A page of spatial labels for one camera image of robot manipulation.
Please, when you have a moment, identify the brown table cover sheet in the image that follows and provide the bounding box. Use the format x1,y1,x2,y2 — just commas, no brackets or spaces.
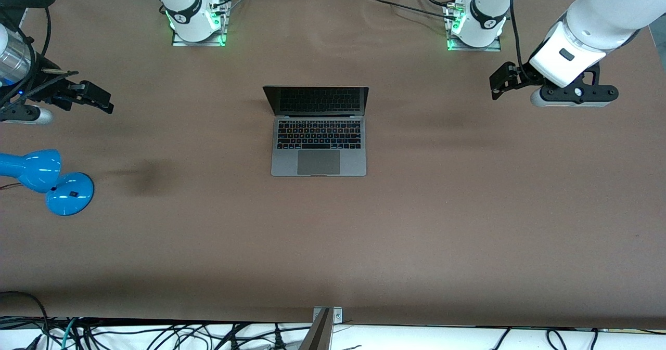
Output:
0,0,666,330

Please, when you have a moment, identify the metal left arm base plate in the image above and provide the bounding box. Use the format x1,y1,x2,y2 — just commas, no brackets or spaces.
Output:
445,2,503,53

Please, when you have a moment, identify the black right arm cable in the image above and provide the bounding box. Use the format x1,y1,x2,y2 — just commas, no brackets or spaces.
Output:
0,7,53,122

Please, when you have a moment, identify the grey laptop computer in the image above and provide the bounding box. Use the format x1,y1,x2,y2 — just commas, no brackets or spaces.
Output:
262,85,370,177

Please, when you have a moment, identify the blue desk lamp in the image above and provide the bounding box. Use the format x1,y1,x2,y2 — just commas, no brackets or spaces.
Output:
0,149,95,216

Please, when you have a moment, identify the teal floor cable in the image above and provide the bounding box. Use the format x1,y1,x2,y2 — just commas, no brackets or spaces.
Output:
61,317,79,350

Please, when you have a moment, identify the long black table cable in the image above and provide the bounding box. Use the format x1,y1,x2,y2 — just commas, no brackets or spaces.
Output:
370,0,454,22

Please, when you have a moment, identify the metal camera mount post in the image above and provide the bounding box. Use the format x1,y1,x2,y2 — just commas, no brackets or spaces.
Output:
299,306,343,350

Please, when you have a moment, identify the black looped floor cable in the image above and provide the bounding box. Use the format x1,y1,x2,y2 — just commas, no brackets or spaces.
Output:
0,291,50,350

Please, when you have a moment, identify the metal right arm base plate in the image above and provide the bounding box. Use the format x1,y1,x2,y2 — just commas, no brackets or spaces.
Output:
172,0,229,47

